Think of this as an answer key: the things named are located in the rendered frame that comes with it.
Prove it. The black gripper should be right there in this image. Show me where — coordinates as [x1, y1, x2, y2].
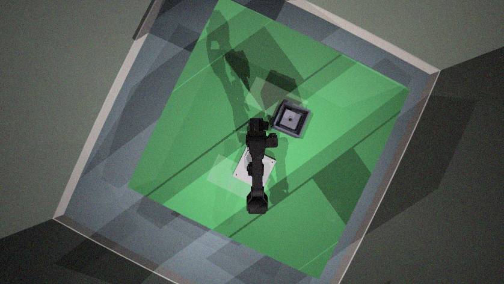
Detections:
[262, 121, 269, 159]

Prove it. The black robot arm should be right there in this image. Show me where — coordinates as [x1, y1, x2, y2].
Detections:
[246, 118, 278, 214]

